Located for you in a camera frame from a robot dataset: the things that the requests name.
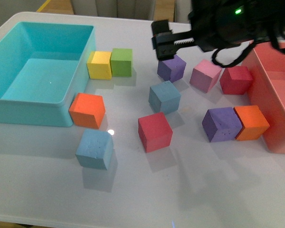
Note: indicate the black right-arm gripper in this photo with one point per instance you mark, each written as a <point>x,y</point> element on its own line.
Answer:
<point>216,24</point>

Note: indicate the light blue cube front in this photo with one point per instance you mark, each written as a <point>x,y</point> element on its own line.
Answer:
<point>95,149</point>

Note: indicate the light blue cube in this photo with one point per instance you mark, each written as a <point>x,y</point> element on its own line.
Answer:
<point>164,97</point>
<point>95,149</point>

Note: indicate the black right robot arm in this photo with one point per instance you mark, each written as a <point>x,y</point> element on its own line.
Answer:
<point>277,30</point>

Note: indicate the purple foam cube rear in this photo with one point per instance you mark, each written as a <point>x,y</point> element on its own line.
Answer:
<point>171,70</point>

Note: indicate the purple foam cube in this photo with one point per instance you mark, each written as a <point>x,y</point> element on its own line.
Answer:
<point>171,70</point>
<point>221,124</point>

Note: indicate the left grey armchair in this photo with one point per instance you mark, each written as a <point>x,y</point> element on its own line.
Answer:
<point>126,9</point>

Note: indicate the grey armchair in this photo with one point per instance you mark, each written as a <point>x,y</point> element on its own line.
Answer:
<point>182,10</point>
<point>126,9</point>

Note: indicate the right grey armchair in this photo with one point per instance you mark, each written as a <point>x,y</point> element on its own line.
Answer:
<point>182,10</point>

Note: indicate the green foam cube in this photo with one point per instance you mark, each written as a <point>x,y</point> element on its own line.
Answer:
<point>122,62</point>

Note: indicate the pink foam cube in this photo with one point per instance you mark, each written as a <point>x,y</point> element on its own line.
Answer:
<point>205,75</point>

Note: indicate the light blue cube centre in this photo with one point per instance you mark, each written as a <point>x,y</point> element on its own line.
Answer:
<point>164,97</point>

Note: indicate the yellow foam cube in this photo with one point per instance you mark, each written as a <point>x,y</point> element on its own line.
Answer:
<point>99,65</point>

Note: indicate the dark red foam cube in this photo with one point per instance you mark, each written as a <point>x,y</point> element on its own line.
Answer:
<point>236,80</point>

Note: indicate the red foam cube centre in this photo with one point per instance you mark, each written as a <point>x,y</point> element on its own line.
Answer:
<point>154,131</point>

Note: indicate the purple foam cube front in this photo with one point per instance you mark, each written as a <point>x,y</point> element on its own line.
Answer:
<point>221,124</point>

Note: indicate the orange cube near turquoise bin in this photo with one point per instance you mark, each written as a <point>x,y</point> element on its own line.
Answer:
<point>87,110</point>

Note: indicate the pink plastic bin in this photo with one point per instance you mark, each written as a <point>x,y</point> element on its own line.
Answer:
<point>267,66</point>

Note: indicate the orange cube near pink bin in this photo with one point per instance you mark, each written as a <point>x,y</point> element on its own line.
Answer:
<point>254,124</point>

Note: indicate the turquoise plastic bin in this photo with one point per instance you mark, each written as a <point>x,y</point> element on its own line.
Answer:
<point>42,69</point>

